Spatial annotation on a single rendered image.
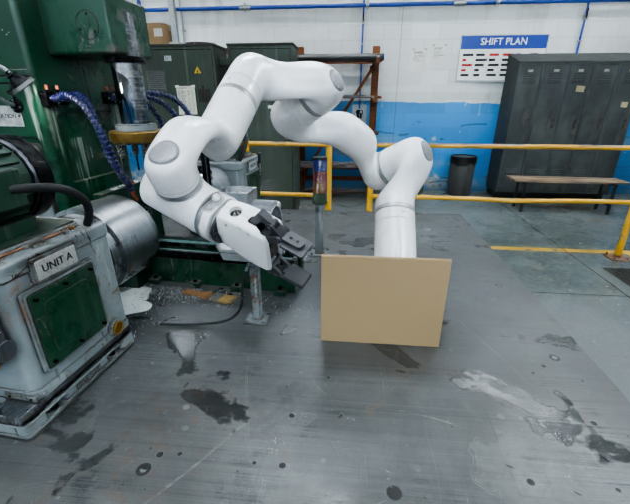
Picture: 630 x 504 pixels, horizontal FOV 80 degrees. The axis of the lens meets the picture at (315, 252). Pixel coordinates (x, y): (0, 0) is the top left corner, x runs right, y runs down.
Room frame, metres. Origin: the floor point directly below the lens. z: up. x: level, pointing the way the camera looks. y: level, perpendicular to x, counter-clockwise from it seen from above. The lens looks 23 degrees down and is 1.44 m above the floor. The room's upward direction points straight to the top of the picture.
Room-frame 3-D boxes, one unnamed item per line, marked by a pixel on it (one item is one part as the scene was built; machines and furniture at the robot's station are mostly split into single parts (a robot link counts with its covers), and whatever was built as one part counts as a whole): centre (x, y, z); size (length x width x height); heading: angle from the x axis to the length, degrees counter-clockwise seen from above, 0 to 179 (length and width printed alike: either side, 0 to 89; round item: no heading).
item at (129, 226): (0.98, 0.63, 1.04); 0.37 x 0.25 x 0.25; 169
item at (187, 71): (4.77, 1.56, 0.99); 1.02 x 0.49 x 1.98; 84
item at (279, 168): (4.67, 0.56, 0.98); 0.72 x 0.49 x 1.96; 84
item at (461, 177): (5.84, -2.28, 0.30); 0.39 x 0.39 x 0.60
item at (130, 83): (1.33, 0.61, 1.43); 0.18 x 0.18 x 0.48
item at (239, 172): (1.91, 0.46, 0.99); 0.35 x 0.31 x 0.37; 169
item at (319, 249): (1.52, -0.02, 1.01); 0.08 x 0.08 x 0.42; 79
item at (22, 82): (1.14, 0.84, 1.46); 0.18 x 0.11 x 0.13; 79
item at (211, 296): (1.13, 0.37, 0.80); 0.21 x 0.05 x 0.01; 71
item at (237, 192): (1.27, 0.27, 1.11); 0.12 x 0.11 x 0.07; 79
